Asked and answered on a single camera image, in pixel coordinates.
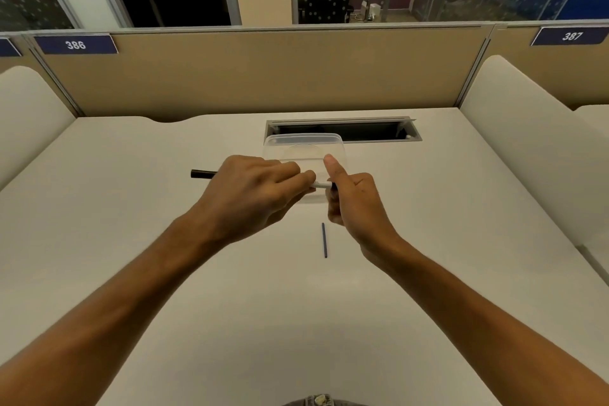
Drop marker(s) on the beige desk partition panel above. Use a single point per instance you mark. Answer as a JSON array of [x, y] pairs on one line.
[[266, 72], [561, 72]]

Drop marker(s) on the person's right hand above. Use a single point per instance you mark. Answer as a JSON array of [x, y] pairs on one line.
[[361, 210]]

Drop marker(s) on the person's right forearm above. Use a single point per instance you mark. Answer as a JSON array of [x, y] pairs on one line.
[[476, 320]]

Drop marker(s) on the blue pen refill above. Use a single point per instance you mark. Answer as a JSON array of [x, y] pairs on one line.
[[324, 240]]

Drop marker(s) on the person's left thumb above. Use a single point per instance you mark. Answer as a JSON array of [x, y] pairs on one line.
[[285, 210]]

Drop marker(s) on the white desk side divider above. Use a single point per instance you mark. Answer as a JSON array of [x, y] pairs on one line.
[[28, 115], [533, 144]]

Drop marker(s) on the clear plastic container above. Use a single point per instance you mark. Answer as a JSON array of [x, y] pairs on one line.
[[304, 146]]

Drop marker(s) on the blue number label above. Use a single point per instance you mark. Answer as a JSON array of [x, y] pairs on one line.
[[75, 44], [8, 48], [570, 36]]

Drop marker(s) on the person's left forearm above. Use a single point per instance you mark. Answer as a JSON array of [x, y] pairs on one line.
[[109, 315]]

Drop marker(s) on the person's left hand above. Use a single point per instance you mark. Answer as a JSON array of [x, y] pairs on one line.
[[242, 196]]

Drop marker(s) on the black and white pen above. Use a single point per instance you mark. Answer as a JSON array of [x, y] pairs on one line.
[[203, 174]]

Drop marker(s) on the person's right thumb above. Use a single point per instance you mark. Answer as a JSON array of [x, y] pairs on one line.
[[335, 167]]

